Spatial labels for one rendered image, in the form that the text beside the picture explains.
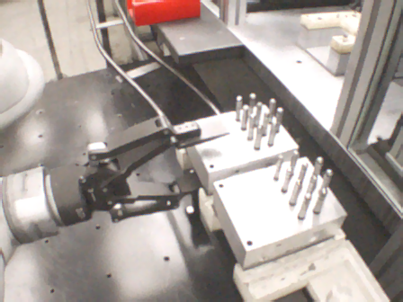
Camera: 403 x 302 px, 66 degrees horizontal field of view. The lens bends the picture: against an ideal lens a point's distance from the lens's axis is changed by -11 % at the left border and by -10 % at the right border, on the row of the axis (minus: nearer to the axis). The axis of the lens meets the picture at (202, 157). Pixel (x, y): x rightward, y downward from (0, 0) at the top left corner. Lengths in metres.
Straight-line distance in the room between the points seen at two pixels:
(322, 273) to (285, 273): 0.05
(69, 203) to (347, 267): 0.34
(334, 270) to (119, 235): 0.40
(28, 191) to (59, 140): 0.48
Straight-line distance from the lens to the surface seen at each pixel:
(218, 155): 0.43
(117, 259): 0.64
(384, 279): 0.53
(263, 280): 0.39
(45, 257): 0.69
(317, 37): 0.73
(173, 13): 0.82
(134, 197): 0.45
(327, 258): 0.42
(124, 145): 0.39
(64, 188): 0.42
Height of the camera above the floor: 1.23
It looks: 46 degrees down
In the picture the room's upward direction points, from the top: straight up
